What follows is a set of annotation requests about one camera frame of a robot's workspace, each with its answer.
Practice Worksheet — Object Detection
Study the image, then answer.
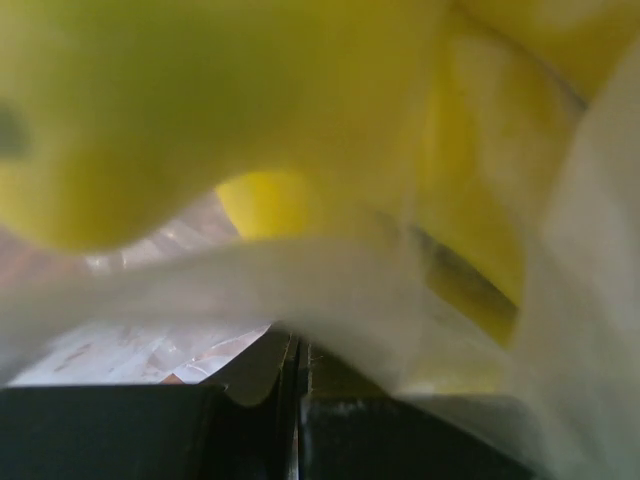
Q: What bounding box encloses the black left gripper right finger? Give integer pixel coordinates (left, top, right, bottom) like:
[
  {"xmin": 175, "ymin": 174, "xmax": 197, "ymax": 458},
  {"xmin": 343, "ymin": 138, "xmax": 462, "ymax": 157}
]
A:
[{"xmin": 298, "ymin": 341, "xmax": 533, "ymax": 479}]

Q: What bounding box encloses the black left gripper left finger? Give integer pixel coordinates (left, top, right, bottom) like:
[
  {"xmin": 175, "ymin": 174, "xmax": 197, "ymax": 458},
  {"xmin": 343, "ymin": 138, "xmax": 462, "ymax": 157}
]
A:
[{"xmin": 1, "ymin": 330, "xmax": 299, "ymax": 479}]

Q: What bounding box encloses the pale white-green fake vegetable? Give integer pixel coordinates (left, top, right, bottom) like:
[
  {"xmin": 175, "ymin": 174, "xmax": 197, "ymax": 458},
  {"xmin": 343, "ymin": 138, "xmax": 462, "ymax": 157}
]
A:
[{"xmin": 514, "ymin": 45, "xmax": 639, "ymax": 479}]

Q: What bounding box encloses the clear zip top bag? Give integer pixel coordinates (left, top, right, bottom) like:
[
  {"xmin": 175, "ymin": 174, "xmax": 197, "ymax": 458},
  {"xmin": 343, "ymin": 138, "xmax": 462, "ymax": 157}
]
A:
[{"xmin": 0, "ymin": 0, "xmax": 640, "ymax": 480}]

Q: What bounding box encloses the small yellow banana bunch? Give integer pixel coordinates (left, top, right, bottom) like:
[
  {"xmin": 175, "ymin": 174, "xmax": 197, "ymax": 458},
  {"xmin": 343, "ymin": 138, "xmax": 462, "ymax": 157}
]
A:
[{"xmin": 215, "ymin": 1, "xmax": 639, "ymax": 344}]

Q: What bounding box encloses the yellow fake banana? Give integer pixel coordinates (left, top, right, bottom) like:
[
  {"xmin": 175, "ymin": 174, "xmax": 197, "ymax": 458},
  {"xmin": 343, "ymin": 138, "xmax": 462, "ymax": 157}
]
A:
[{"xmin": 1, "ymin": 1, "xmax": 448, "ymax": 252}]

